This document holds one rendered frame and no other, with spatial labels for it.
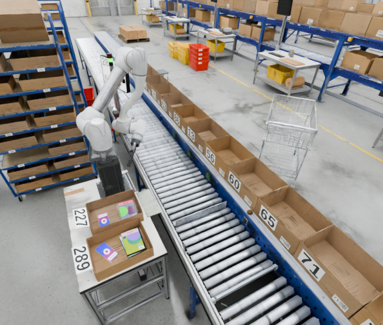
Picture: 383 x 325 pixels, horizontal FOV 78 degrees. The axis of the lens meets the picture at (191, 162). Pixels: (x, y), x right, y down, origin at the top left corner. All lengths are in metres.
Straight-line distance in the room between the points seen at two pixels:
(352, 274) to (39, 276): 2.58
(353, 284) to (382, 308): 0.16
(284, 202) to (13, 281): 2.54
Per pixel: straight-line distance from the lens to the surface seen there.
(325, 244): 1.89
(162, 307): 2.43
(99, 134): 1.83
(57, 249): 2.97
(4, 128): 3.12
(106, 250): 1.84
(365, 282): 1.86
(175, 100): 3.29
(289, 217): 1.94
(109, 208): 2.08
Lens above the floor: 2.28
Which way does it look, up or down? 39 degrees down
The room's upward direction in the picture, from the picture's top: 2 degrees clockwise
